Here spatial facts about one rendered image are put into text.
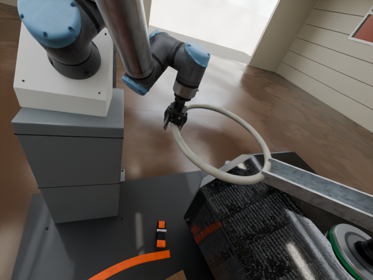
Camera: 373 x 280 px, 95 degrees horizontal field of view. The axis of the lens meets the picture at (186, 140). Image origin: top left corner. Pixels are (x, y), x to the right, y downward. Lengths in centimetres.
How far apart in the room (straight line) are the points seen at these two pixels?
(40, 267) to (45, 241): 14
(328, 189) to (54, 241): 149
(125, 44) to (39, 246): 131
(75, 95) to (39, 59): 18
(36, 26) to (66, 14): 8
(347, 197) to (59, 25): 108
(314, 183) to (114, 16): 82
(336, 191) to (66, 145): 111
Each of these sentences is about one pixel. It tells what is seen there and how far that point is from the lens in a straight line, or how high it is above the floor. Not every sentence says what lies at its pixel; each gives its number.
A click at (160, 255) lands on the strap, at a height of 2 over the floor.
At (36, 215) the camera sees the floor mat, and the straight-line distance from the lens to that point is 160.
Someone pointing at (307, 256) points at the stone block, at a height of 78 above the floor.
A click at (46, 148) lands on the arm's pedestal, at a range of 97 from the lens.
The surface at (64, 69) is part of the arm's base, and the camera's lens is 85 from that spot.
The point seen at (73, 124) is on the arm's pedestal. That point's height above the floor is 85.
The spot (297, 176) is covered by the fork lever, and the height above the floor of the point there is 96.
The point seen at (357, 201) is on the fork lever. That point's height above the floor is 100.
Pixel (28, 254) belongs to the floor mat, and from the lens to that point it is 151.
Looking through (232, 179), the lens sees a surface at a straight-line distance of 63.
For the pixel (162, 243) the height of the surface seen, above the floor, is 7.
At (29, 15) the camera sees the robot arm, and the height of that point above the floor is 122.
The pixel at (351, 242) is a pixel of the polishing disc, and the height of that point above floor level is 88.
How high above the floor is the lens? 136
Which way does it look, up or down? 37 degrees down
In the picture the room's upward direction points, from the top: 20 degrees clockwise
